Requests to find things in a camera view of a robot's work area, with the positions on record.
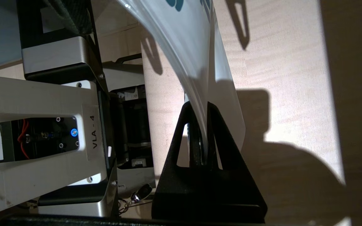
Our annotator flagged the robot base chassis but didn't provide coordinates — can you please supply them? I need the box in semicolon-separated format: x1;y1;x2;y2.
0;0;156;220

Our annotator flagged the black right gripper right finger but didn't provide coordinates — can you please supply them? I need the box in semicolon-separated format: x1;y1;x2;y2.
207;102;267;220

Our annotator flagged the black key fob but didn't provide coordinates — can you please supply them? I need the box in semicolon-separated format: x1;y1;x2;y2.
130;184;153;204

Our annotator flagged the blue horse print pouch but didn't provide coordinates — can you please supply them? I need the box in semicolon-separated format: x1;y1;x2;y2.
115;0;246;165

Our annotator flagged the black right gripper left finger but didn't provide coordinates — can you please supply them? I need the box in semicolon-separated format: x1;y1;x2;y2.
152;102;206;220

